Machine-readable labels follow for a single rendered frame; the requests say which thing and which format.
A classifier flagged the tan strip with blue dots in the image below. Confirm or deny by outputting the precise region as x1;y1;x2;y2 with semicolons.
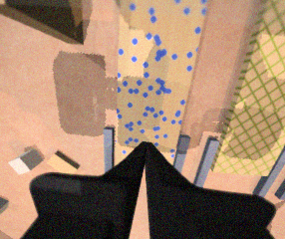
116;12;203;165

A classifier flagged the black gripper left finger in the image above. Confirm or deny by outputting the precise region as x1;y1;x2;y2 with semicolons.
29;141;146;239

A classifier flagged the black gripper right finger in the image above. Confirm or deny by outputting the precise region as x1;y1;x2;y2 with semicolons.
144;142;276;239

